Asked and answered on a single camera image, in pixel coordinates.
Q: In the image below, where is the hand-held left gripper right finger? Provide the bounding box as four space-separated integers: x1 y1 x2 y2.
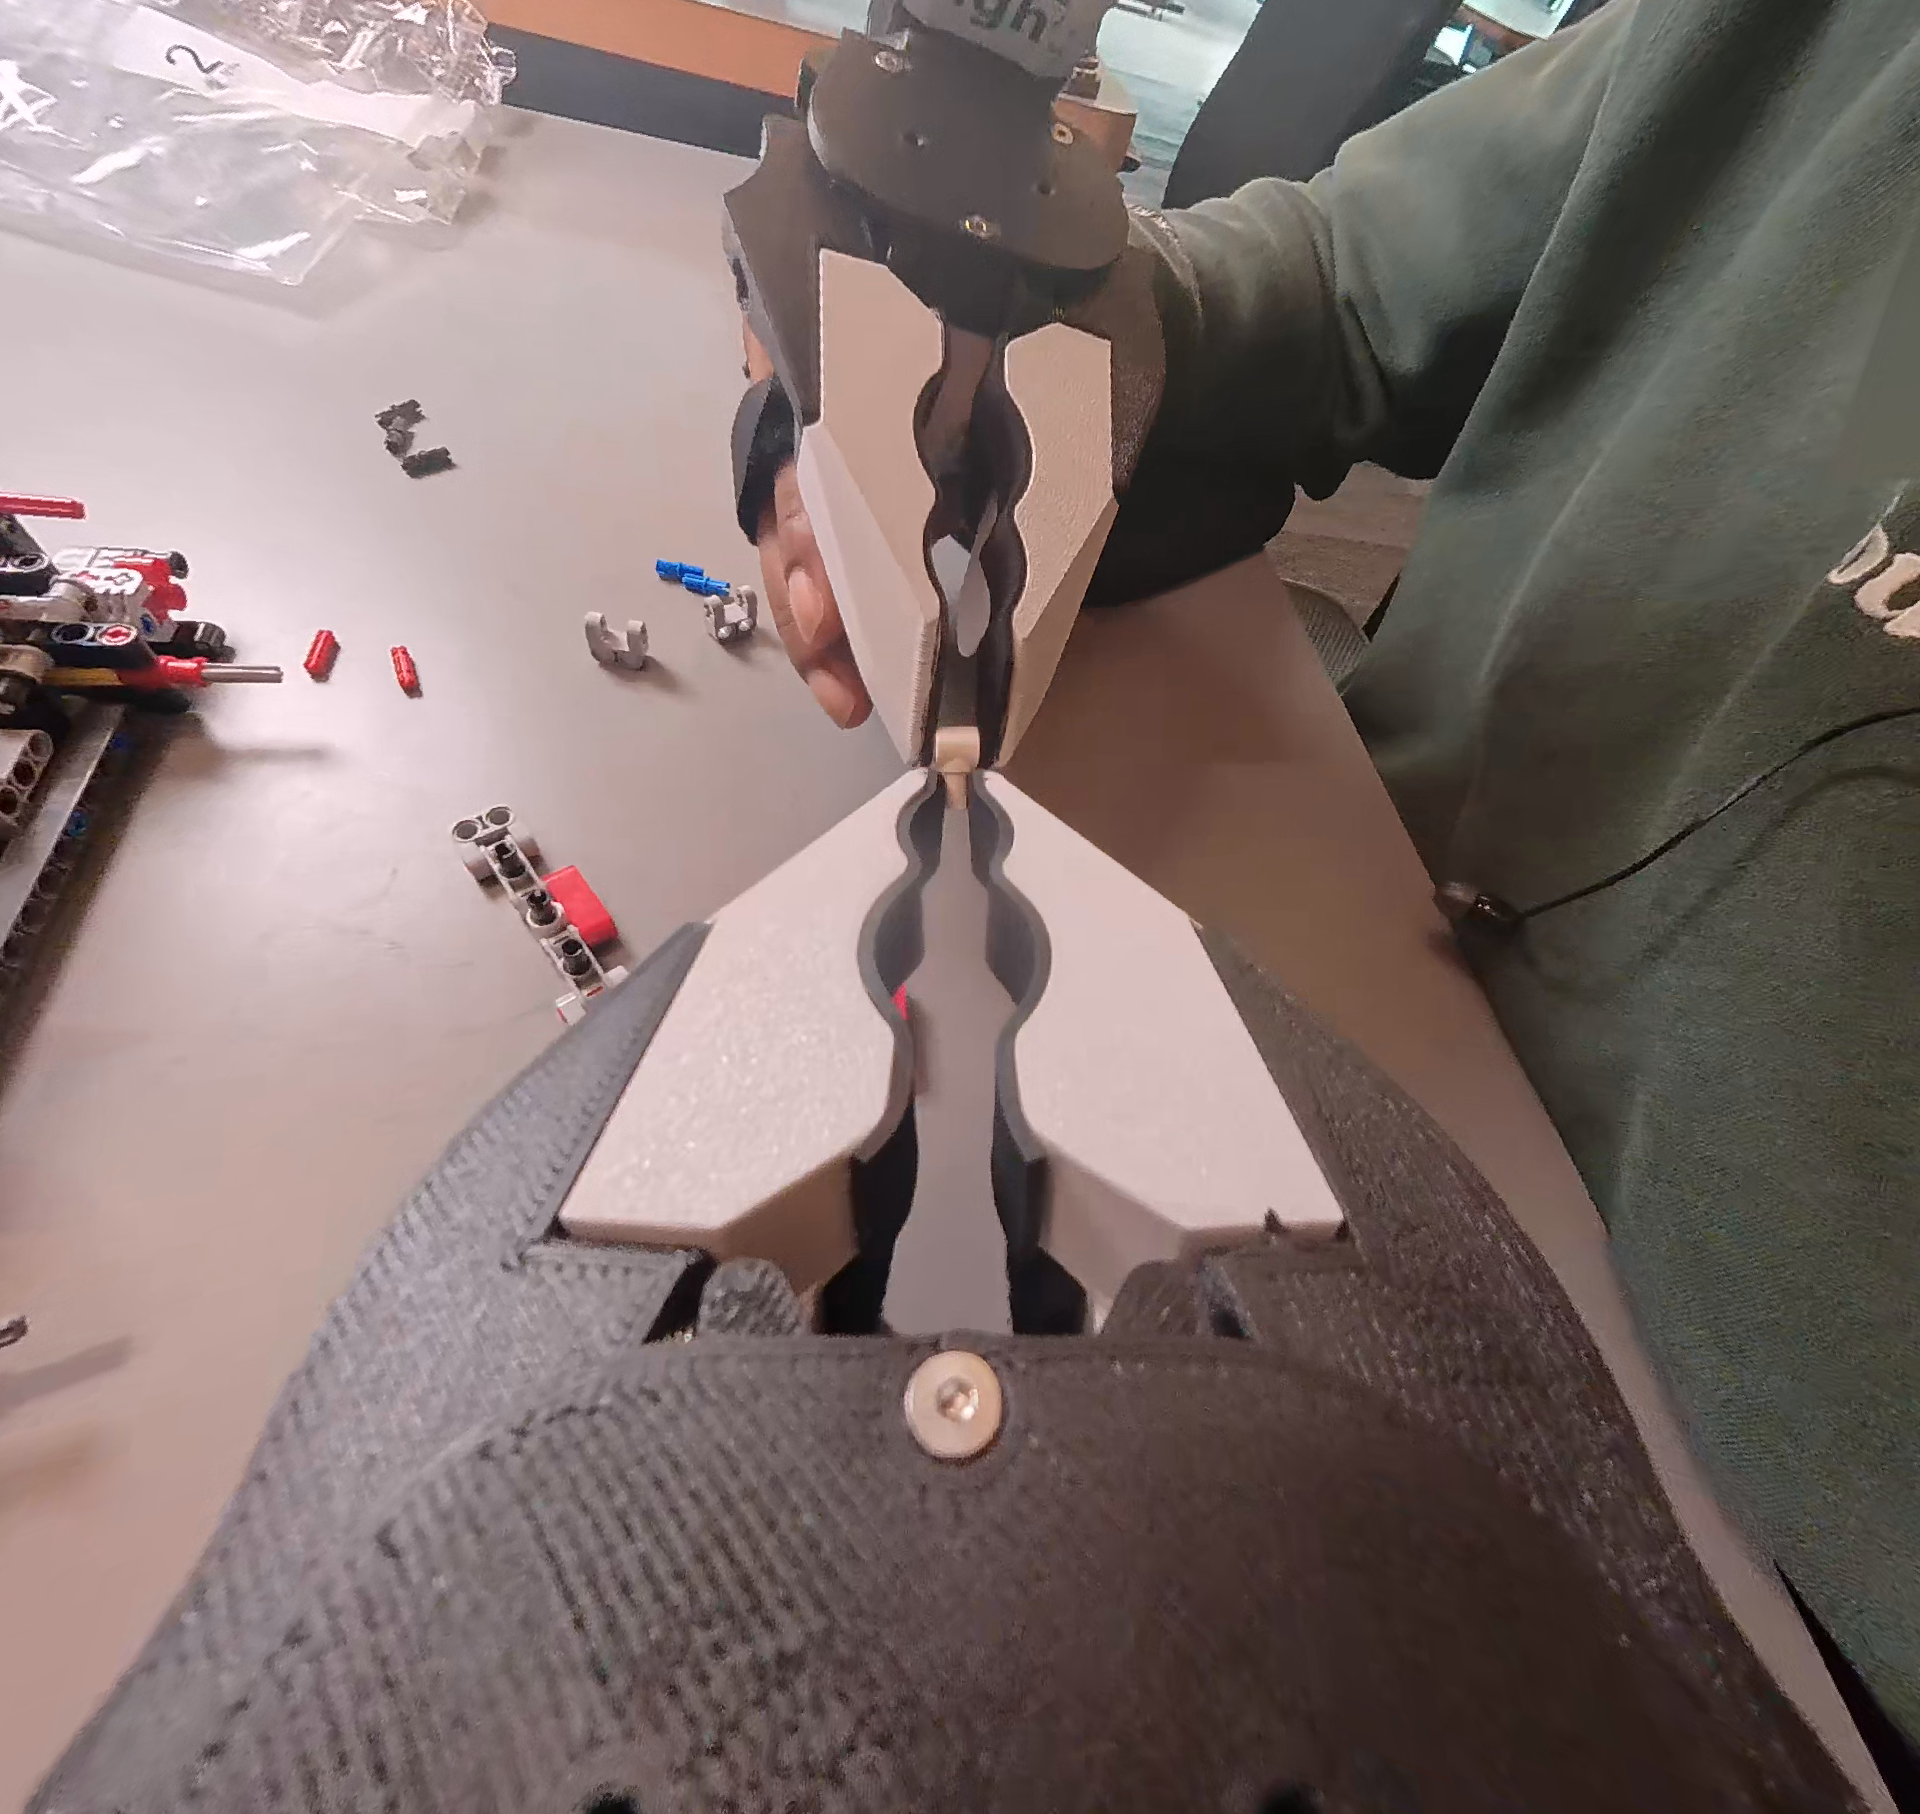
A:
976 771 1352 1321

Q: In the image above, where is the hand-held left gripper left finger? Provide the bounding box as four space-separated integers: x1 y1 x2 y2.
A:
551 771 920 1313

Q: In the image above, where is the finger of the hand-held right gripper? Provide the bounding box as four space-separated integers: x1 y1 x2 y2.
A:
791 249 946 769
959 327 1124 769

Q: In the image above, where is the grey lego assembly red piece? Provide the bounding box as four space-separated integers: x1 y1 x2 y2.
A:
449 800 632 1029

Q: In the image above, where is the person's right forearm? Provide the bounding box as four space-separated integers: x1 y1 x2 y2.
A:
1079 120 1517 608

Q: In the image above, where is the lego car model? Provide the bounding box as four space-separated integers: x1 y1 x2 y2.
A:
0 491 286 975

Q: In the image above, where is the person's right hand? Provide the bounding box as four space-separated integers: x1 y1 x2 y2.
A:
746 377 875 731

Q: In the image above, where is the wooden table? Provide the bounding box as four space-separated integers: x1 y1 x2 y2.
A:
292 0 864 143

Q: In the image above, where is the person in green sweatshirt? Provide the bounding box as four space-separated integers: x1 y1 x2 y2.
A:
1326 0 1920 1755

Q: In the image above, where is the black cable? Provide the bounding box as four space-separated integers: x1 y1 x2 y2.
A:
1438 704 1920 946

